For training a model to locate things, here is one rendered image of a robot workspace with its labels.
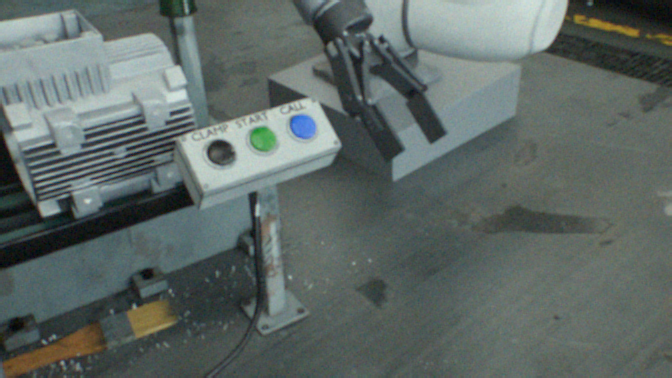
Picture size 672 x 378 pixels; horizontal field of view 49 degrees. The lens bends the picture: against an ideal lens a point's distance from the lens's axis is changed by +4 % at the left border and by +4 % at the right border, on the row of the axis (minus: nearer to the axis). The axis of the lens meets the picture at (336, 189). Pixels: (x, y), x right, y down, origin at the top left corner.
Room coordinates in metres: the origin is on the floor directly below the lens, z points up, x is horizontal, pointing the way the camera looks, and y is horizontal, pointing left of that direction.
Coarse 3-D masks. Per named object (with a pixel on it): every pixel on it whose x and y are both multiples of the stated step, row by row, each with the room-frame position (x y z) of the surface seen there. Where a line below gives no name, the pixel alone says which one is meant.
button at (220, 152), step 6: (210, 144) 0.66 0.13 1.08; (216, 144) 0.66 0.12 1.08; (222, 144) 0.66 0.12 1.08; (228, 144) 0.66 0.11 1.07; (210, 150) 0.65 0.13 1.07; (216, 150) 0.65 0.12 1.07; (222, 150) 0.65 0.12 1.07; (228, 150) 0.66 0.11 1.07; (234, 150) 0.66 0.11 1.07; (210, 156) 0.65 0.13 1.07; (216, 156) 0.65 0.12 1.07; (222, 156) 0.65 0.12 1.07; (228, 156) 0.65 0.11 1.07; (234, 156) 0.65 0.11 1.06; (216, 162) 0.64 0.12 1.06; (222, 162) 0.64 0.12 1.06; (228, 162) 0.65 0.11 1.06
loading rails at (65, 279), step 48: (0, 192) 0.82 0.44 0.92; (144, 192) 0.82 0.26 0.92; (0, 240) 0.72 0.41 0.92; (48, 240) 0.72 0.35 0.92; (96, 240) 0.75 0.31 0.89; (144, 240) 0.78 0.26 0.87; (192, 240) 0.81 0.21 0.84; (240, 240) 0.84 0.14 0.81; (0, 288) 0.69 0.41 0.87; (48, 288) 0.71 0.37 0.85; (96, 288) 0.74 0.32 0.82; (144, 288) 0.74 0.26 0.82; (0, 336) 0.66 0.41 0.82
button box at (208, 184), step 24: (240, 120) 0.70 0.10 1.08; (264, 120) 0.70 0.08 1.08; (288, 120) 0.71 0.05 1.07; (192, 144) 0.66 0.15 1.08; (240, 144) 0.67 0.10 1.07; (288, 144) 0.69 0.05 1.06; (312, 144) 0.69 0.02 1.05; (336, 144) 0.70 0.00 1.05; (192, 168) 0.64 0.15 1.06; (216, 168) 0.64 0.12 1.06; (240, 168) 0.65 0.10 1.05; (264, 168) 0.65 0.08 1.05; (288, 168) 0.67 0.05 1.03; (312, 168) 0.71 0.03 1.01; (192, 192) 0.65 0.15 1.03; (216, 192) 0.63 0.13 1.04; (240, 192) 0.66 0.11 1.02
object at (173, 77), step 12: (168, 72) 0.82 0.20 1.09; (180, 72) 0.82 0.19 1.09; (168, 84) 0.81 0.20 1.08; (180, 84) 0.81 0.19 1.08; (12, 108) 0.73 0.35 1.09; (24, 108) 0.74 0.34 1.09; (12, 120) 0.72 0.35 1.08; (24, 120) 0.72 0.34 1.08; (48, 204) 0.73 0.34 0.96; (48, 216) 0.72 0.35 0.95
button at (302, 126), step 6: (294, 120) 0.71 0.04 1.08; (300, 120) 0.71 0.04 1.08; (306, 120) 0.71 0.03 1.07; (312, 120) 0.71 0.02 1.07; (294, 126) 0.70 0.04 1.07; (300, 126) 0.70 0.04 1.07; (306, 126) 0.70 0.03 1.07; (312, 126) 0.70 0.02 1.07; (294, 132) 0.69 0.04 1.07; (300, 132) 0.69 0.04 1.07; (306, 132) 0.70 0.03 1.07; (312, 132) 0.70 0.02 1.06; (300, 138) 0.69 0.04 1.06; (306, 138) 0.69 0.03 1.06
